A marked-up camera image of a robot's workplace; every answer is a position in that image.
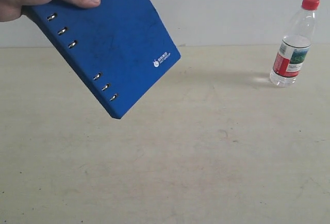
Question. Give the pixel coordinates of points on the blue ring binder notebook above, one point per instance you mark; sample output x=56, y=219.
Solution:
x=119, y=49

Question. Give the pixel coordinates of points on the clear water bottle red cap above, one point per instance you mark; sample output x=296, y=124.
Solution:
x=296, y=42

